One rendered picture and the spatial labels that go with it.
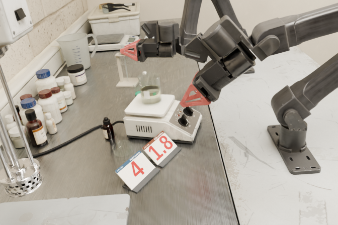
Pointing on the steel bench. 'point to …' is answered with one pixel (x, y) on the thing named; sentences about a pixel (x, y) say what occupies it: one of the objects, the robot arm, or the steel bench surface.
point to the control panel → (187, 118)
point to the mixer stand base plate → (68, 211)
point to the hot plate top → (132, 109)
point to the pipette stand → (122, 75)
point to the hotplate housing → (158, 126)
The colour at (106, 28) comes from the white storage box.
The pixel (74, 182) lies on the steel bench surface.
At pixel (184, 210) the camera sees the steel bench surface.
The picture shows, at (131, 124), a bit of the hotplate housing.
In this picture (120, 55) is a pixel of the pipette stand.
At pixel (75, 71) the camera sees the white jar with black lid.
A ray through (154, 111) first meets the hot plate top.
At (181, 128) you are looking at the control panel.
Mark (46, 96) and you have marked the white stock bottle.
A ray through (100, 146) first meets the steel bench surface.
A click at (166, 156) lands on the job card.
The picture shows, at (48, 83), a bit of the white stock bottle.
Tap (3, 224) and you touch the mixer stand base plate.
